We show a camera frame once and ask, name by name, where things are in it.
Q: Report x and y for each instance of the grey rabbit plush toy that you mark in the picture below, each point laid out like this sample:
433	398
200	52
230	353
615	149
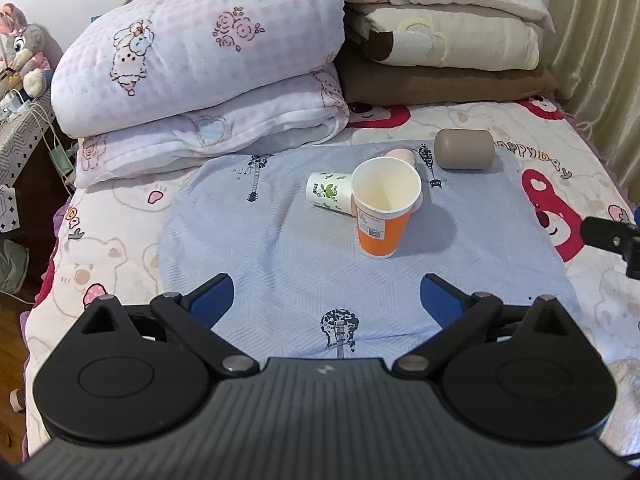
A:
27	50

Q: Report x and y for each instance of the blue guitar print cloth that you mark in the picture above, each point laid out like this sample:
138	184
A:
300	265

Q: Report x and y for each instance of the grey bag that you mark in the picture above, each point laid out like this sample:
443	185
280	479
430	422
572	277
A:
11	265

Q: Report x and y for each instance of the white green print paper cup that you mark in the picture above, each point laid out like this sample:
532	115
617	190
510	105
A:
327	195

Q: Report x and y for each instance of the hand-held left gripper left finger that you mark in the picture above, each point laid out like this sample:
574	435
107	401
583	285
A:
216	300

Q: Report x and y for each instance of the pink heart print quilt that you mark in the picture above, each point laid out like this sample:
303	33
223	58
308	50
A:
240	125

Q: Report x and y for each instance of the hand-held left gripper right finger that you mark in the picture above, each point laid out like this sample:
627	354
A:
440	301

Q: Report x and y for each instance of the orange paper cup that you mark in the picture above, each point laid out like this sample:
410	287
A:
382	210

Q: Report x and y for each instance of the pink sheep print quilt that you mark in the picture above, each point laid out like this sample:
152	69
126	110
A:
200	45

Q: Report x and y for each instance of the taupe cup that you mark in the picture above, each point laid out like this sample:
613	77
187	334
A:
462	149

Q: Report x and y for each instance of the green face mask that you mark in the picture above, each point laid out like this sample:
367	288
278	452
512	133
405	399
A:
61	162

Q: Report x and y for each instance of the cream pillow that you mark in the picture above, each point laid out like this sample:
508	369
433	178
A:
465	42

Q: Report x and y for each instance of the patterned grey table cloth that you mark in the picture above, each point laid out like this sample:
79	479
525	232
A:
17	150

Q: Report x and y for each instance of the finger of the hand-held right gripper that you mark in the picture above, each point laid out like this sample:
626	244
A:
602	232

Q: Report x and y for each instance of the pink cup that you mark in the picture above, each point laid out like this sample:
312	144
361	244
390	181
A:
402	156

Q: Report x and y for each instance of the beige curtain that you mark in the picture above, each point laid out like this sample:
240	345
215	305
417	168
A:
600	50

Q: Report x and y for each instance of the dark wooden nightstand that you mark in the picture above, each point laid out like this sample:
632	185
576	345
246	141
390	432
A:
37	210

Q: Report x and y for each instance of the brown folded blanket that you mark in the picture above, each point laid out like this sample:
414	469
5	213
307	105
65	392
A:
440	85

